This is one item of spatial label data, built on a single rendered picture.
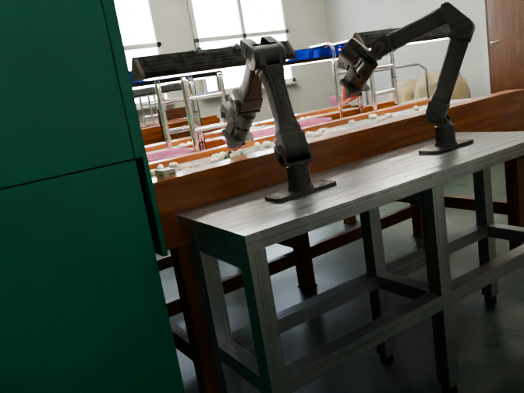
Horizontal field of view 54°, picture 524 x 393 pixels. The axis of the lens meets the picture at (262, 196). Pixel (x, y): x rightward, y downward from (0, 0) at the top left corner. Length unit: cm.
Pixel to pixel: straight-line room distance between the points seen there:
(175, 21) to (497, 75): 413
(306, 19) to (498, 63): 317
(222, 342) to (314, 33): 747
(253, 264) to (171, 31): 636
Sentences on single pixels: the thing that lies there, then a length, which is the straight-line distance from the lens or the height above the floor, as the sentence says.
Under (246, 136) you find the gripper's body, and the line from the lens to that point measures 177.
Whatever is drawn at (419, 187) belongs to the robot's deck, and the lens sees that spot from 139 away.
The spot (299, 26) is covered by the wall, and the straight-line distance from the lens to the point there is 841.
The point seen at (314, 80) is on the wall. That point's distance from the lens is 847.
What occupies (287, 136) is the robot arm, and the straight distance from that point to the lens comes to 135.
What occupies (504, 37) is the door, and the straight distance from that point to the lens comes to 666.
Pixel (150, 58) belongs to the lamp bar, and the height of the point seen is 110.
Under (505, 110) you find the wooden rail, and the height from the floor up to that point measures 69.
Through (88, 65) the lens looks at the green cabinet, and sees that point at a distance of 127.
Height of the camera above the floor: 96
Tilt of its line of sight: 12 degrees down
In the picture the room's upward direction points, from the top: 9 degrees counter-clockwise
